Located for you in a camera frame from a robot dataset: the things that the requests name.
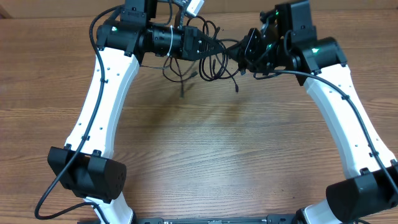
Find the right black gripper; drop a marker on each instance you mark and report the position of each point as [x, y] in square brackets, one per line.
[245, 60]

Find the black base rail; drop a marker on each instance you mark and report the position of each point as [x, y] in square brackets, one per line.
[269, 219]

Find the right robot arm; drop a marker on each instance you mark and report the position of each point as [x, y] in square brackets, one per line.
[287, 43]

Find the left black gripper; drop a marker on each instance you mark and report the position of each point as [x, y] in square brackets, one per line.
[191, 37]

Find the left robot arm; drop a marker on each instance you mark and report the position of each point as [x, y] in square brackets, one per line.
[85, 163]

